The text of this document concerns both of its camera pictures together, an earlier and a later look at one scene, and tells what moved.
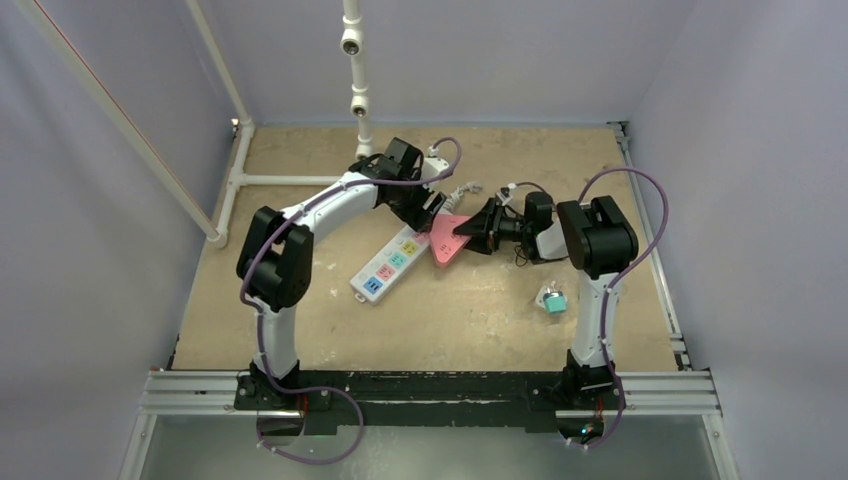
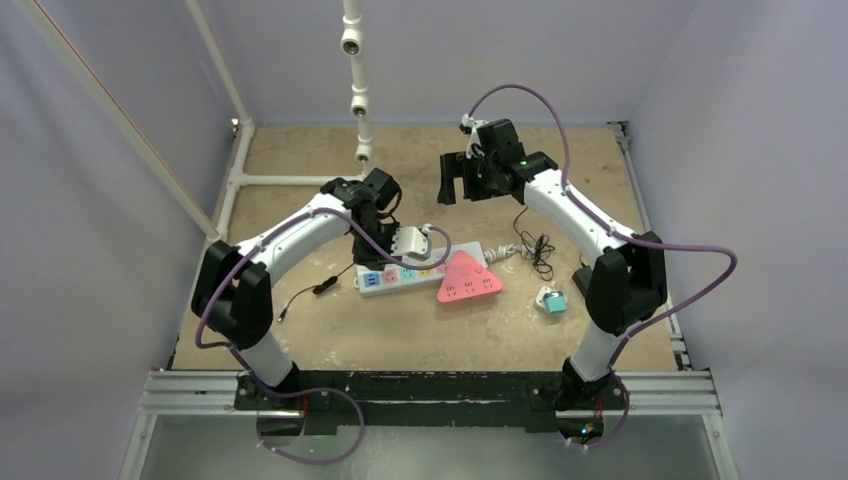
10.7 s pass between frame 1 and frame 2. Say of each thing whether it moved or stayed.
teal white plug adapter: stayed
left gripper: moved
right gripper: moved
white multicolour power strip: moved
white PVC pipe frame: stayed
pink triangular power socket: moved
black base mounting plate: stayed
